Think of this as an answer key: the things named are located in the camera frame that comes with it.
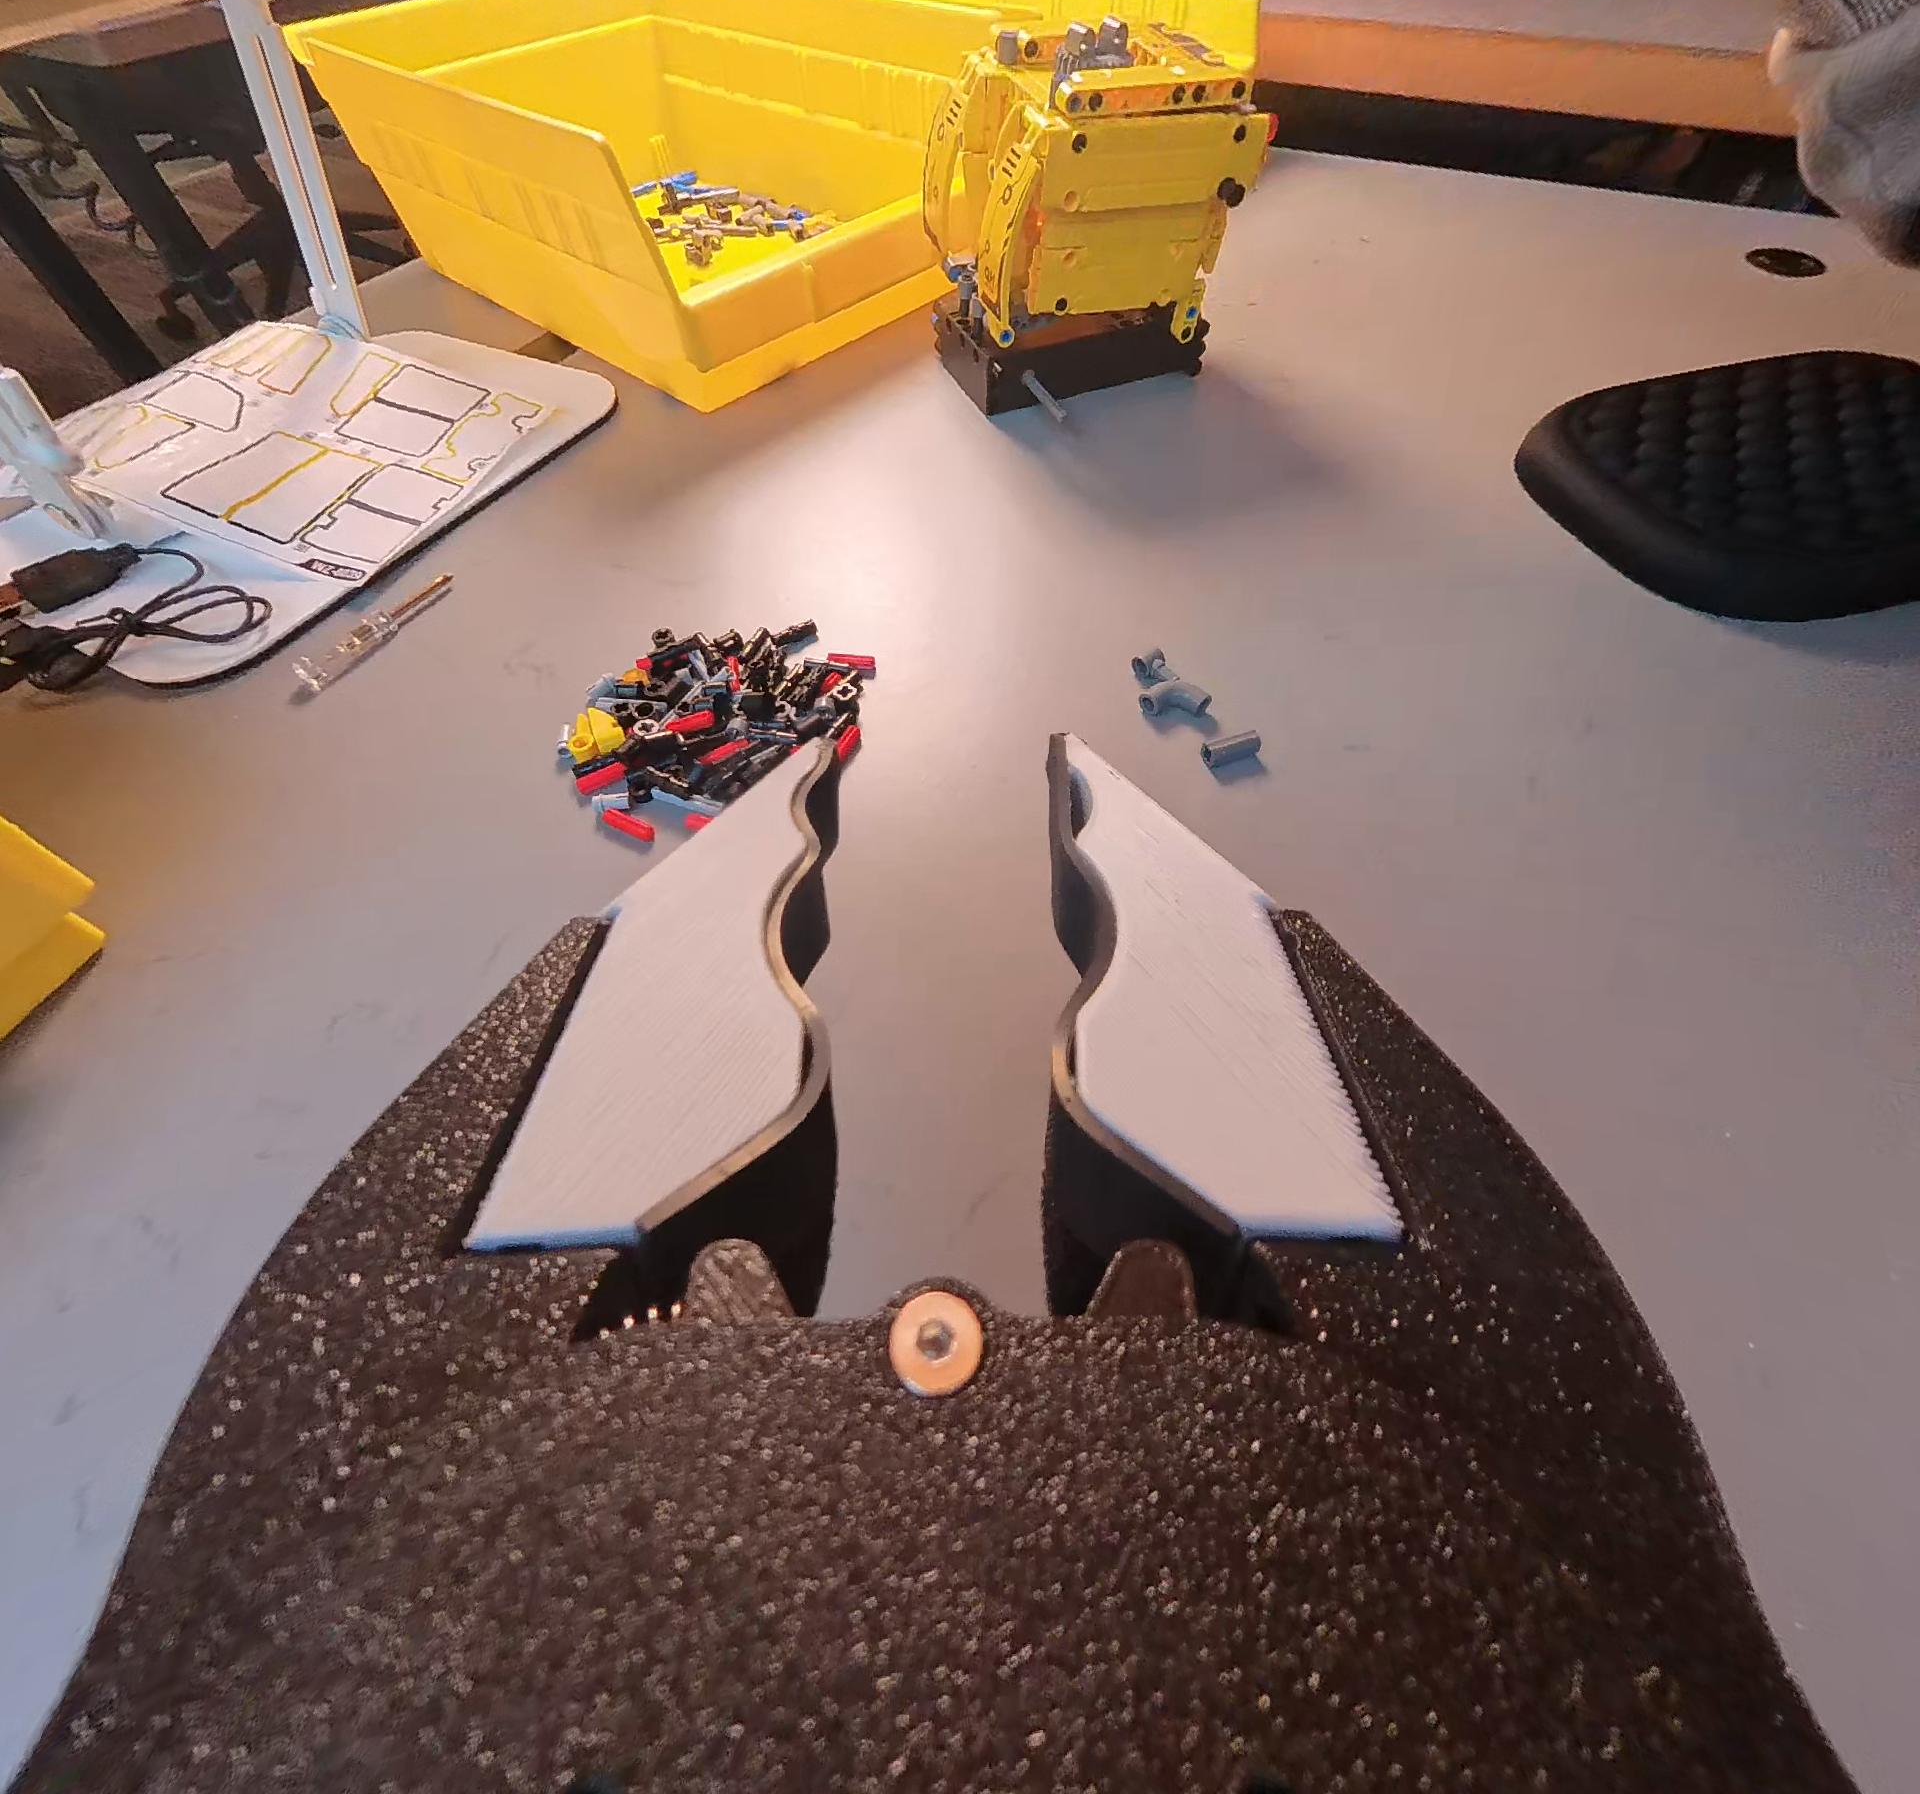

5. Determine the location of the yellow bin with divider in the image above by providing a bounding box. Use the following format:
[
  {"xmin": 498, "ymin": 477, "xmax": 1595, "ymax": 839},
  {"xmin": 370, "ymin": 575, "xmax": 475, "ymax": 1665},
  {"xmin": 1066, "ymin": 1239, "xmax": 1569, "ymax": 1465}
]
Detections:
[{"xmin": 283, "ymin": 0, "xmax": 1267, "ymax": 414}]

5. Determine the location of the person's right forearm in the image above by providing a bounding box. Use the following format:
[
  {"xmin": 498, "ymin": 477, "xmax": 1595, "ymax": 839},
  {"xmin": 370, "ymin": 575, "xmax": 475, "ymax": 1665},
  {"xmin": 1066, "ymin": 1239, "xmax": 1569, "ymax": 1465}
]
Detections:
[{"xmin": 1694, "ymin": 0, "xmax": 1920, "ymax": 270}]

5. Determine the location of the heap of assorted small parts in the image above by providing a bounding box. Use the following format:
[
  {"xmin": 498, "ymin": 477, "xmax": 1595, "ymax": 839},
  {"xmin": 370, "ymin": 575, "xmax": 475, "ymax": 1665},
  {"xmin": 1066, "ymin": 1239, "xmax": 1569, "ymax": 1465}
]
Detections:
[{"xmin": 634, "ymin": 166, "xmax": 846, "ymax": 270}]

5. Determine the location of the white wooden book stand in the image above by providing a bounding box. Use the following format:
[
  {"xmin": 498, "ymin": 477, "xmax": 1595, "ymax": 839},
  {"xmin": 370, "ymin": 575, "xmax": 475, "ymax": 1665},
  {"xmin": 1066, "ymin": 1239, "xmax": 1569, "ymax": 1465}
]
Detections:
[{"xmin": 0, "ymin": 0, "xmax": 621, "ymax": 690}]

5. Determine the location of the white sticker sheet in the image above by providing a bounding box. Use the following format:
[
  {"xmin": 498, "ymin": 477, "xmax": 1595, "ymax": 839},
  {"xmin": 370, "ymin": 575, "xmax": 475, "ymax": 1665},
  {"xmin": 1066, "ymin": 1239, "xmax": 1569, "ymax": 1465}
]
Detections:
[{"xmin": 67, "ymin": 329, "xmax": 550, "ymax": 582}]

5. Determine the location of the black usb cable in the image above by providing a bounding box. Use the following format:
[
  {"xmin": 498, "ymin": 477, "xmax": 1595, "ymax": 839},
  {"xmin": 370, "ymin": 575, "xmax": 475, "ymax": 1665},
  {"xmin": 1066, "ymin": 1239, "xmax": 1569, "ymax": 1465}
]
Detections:
[{"xmin": 0, "ymin": 545, "xmax": 276, "ymax": 696}]

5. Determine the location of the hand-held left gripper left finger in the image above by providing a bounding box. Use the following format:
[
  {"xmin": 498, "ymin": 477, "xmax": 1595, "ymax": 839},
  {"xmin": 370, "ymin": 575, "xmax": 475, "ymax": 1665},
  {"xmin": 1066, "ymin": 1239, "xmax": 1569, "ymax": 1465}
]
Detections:
[{"xmin": 463, "ymin": 739, "xmax": 842, "ymax": 1344}]

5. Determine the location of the grey desk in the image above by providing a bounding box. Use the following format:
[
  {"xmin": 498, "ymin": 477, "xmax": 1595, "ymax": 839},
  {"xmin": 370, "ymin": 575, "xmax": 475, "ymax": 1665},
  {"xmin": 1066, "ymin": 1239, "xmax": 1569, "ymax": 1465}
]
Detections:
[{"xmin": 0, "ymin": 144, "xmax": 1920, "ymax": 1744}]

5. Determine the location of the pile of black red pins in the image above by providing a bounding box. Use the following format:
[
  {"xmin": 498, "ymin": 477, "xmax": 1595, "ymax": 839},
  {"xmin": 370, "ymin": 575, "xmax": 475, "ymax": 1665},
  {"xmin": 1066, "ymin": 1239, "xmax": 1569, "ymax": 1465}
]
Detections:
[{"xmin": 554, "ymin": 616, "xmax": 877, "ymax": 847}]

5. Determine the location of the small clear-handled screwdriver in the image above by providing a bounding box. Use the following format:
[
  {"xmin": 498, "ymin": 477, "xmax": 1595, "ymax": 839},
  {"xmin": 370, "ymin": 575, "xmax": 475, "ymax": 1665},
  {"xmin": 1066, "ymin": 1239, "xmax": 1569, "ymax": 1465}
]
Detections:
[{"xmin": 292, "ymin": 575, "xmax": 457, "ymax": 696}]

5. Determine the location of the yellow block robot model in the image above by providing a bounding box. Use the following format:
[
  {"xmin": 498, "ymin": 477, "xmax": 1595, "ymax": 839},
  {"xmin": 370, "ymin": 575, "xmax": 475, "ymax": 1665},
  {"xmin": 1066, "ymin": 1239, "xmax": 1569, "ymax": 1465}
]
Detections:
[{"xmin": 919, "ymin": 17, "xmax": 1280, "ymax": 427}]

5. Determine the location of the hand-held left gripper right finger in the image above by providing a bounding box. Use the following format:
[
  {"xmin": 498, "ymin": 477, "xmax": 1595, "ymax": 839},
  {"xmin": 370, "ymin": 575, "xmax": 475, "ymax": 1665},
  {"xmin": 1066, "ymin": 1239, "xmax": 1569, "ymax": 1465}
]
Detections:
[{"xmin": 1043, "ymin": 732, "xmax": 1408, "ymax": 1339}]

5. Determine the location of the pile of grey connectors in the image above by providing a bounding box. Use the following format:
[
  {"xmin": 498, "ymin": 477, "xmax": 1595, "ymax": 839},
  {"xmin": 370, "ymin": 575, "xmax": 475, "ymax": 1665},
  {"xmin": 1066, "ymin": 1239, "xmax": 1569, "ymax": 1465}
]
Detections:
[{"xmin": 1129, "ymin": 642, "xmax": 1218, "ymax": 721}]

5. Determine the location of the yellow plastic bin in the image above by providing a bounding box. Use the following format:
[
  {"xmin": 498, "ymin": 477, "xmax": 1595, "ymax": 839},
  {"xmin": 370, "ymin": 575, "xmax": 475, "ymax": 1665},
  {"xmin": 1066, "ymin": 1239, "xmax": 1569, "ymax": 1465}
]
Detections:
[{"xmin": 0, "ymin": 810, "xmax": 111, "ymax": 1042}]

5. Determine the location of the black wrist rest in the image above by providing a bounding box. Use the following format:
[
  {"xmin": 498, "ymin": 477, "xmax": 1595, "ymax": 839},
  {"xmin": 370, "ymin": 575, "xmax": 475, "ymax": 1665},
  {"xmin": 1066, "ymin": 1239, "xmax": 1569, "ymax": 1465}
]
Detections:
[{"xmin": 1512, "ymin": 349, "xmax": 1920, "ymax": 625}]

